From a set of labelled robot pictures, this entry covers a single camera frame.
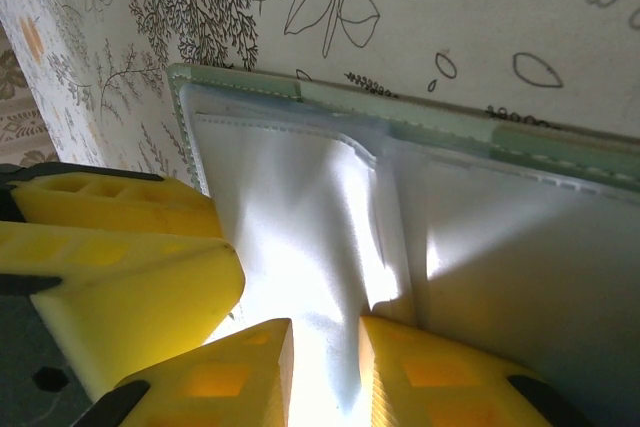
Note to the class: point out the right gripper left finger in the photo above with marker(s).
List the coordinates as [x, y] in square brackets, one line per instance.
[210, 387]

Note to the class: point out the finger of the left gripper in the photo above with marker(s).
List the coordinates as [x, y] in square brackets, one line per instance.
[140, 292]
[125, 207]

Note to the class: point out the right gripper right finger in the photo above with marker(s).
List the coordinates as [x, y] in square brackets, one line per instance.
[440, 392]

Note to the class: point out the floral tablecloth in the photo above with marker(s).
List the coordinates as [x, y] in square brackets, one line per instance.
[450, 22]

